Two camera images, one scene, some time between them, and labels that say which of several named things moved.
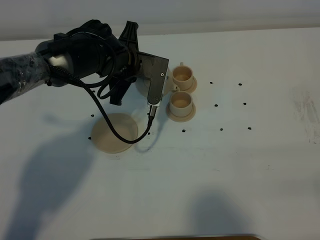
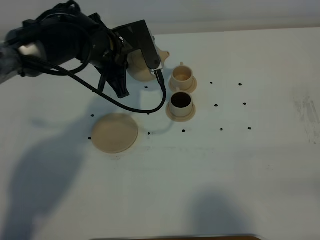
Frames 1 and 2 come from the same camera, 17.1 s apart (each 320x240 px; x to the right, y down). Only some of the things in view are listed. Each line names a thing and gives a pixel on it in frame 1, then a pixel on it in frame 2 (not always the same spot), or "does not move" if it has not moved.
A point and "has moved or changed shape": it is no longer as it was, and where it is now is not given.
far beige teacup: [182, 76] does not move
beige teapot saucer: [104, 137] does not move
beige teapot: [143, 85] has moved or changed shape
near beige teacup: [181, 103] does not move
